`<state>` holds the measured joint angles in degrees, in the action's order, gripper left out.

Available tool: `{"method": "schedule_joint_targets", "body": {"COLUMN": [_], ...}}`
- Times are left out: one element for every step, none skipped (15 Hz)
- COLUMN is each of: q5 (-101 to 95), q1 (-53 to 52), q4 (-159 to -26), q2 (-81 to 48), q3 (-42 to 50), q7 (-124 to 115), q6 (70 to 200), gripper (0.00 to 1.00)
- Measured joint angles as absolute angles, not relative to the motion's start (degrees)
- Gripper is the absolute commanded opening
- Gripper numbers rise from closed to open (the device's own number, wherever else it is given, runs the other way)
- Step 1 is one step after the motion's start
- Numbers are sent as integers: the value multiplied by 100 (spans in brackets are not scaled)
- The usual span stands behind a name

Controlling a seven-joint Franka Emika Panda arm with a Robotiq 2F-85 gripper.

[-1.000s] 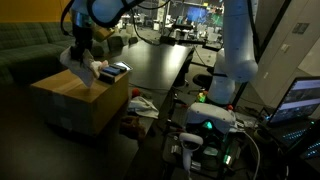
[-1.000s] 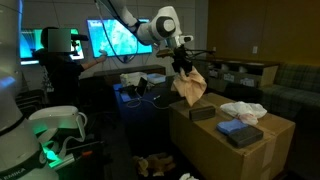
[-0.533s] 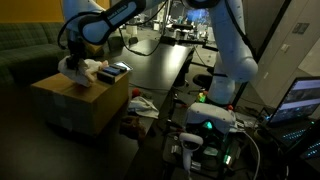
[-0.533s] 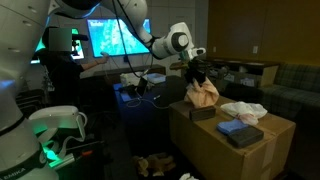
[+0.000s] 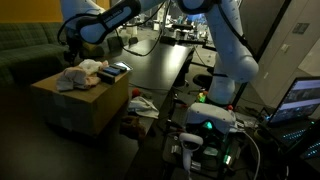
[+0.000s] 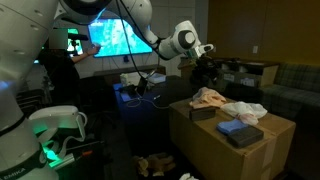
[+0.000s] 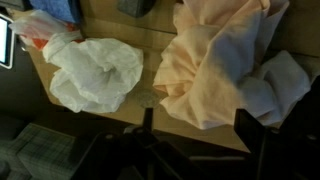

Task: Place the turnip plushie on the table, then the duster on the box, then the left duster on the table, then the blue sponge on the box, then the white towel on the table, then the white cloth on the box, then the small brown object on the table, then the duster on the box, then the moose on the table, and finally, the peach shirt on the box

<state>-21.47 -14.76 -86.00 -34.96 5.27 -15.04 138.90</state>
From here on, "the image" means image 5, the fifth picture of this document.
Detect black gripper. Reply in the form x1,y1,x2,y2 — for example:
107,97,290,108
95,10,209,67
64,33,84,59

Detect blue knitted cloth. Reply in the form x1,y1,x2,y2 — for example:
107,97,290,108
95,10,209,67
102,66,122,77

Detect red turnip plushie green leaves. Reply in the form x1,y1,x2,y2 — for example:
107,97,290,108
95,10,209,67
131,87,142,99

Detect white bluish cloth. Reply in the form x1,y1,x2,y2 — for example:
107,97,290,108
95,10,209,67
127,96,161,120

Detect large cardboard box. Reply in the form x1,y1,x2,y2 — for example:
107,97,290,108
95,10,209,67
30,65,131,137

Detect black electronics box green light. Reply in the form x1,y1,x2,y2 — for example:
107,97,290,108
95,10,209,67
162,131,258,179

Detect green plaid sofa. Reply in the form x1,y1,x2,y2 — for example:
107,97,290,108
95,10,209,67
0,21,111,88

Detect white lamp shade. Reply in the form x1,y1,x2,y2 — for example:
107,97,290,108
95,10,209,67
125,24,139,37

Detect black office stool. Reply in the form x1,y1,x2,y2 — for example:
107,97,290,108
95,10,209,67
192,73,215,90

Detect small yellow green item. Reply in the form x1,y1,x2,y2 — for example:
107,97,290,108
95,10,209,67
197,91,208,104

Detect white VR controller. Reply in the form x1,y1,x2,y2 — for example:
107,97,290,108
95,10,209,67
178,132,205,174

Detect white VR headset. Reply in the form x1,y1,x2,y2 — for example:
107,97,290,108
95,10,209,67
184,102,238,135

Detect open laptop bright screen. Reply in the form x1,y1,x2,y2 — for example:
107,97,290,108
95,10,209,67
264,76,320,160

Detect thin black table cable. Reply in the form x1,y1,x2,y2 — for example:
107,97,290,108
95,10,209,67
130,83,169,92

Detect white cable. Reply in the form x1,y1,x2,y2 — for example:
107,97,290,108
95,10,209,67
238,130,262,180

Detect grey wall sign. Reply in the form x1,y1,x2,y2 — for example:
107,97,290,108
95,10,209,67
292,21,312,35

